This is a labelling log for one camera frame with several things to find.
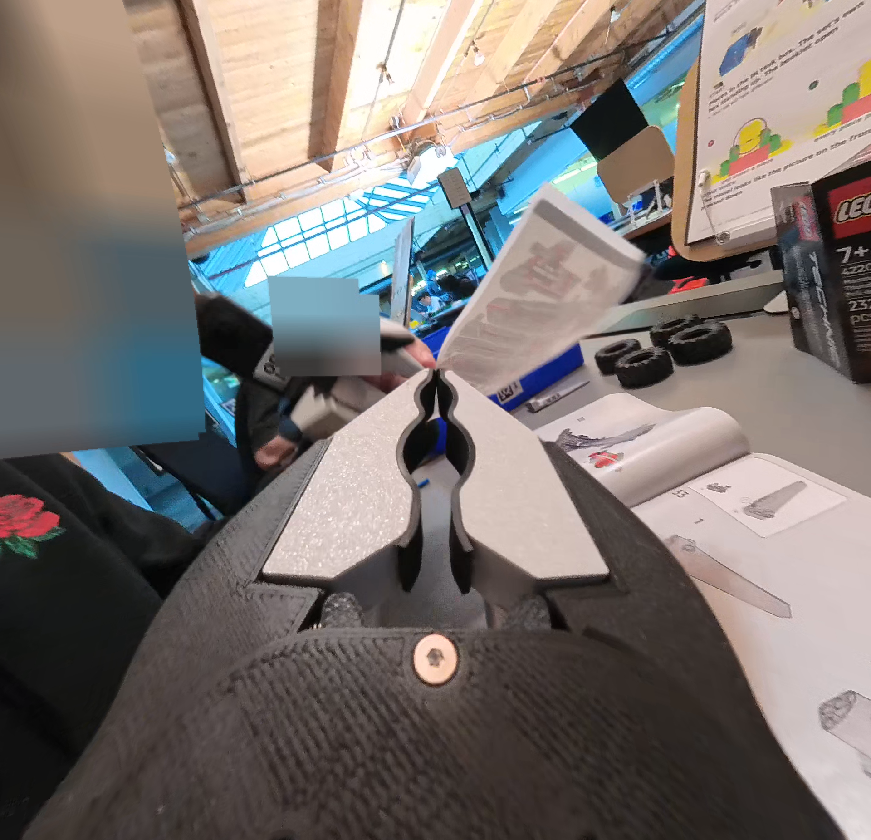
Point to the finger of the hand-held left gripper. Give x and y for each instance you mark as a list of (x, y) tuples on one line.
[(398, 350), (333, 411)]

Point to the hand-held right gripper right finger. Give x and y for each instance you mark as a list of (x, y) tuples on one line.
[(531, 513)]

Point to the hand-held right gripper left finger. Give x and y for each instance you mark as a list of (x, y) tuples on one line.
[(340, 513)]

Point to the clear toy sticker sheet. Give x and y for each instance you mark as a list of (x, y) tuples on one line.
[(531, 295)]

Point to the person's left hand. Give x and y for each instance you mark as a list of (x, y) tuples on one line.
[(418, 363)]

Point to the white board on stand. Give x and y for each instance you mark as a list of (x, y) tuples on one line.
[(403, 268)]

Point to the grey tapered toy piece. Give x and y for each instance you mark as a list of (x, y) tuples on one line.
[(544, 401)]

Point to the blue storage bin with tag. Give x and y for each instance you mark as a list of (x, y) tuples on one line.
[(544, 370)]

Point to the black rubber toy tyre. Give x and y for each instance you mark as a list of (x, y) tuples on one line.
[(618, 357), (645, 369), (701, 344), (673, 328)]

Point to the toy instruction booklet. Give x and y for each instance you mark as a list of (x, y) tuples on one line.
[(782, 581)]

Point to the black and tan board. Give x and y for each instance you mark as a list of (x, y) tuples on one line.
[(612, 118)]

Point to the white sign stand base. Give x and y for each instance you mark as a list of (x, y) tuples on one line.
[(776, 304)]

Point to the black toy set box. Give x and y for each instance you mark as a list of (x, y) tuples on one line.
[(830, 275)]

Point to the wooden instruction sign board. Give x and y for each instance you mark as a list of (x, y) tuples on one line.
[(769, 105)]

